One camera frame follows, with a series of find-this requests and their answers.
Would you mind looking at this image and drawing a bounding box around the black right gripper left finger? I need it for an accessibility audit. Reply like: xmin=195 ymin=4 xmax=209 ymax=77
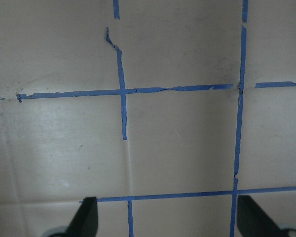
xmin=65 ymin=197 xmax=98 ymax=237

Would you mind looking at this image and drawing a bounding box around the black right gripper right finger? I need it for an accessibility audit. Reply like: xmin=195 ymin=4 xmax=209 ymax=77
xmin=236 ymin=195 xmax=287 ymax=237

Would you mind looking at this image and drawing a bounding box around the brown paper table cover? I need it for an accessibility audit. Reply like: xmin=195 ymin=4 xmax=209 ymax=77
xmin=0 ymin=0 xmax=296 ymax=237

